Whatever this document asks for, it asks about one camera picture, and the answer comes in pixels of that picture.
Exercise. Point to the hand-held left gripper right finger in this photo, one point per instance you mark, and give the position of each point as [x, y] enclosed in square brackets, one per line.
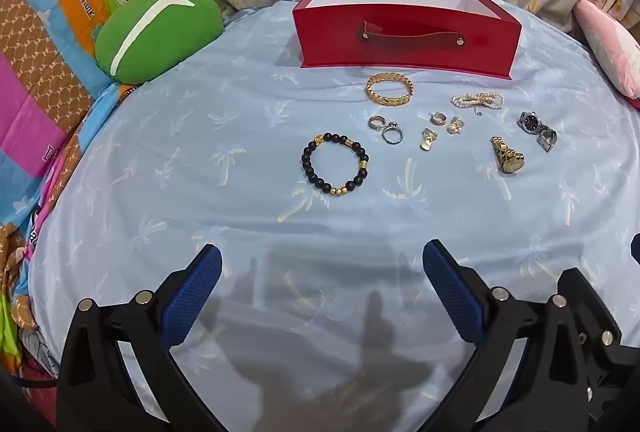
[452, 292]

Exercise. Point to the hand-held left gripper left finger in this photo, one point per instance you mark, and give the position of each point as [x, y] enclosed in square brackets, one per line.
[192, 292]

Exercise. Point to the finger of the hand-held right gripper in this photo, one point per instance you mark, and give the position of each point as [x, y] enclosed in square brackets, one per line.
[636, 246]
[595, 322]

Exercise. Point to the gold pendant earring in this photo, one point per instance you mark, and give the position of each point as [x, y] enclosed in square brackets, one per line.
[426, 144]
[455, 126]

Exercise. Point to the red box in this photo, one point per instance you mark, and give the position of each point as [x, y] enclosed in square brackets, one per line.
[400, 56]

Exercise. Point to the light blue palm-print sheet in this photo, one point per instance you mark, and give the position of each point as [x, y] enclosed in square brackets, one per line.
[200, 161]

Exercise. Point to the gold wristwatch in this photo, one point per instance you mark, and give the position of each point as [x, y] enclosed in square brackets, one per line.
[512, 161]

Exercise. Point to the silver wristwatch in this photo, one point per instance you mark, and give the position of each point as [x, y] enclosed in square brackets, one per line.
[530, 121]

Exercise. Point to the pink cushion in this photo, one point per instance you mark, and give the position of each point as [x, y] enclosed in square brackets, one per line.
[610, 46]

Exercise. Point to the green cushion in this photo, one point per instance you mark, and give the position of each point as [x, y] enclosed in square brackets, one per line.
[190, 31]

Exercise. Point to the colourful cartoon printed blanket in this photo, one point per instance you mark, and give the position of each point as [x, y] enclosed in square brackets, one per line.
[65, 11]

